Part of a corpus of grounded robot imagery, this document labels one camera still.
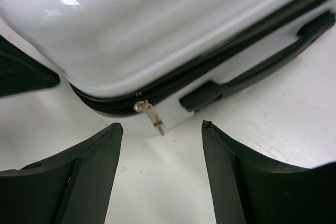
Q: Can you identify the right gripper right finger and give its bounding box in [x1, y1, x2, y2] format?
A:
[202, 121, 335, 223]

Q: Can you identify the black kids suitcase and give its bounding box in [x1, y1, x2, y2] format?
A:
[1, 0, 335, 134]

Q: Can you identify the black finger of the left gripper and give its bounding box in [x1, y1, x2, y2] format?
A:
[1, 37, 60, 97]

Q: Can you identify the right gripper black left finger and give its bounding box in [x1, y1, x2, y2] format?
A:
[1, 123, 123, 223]

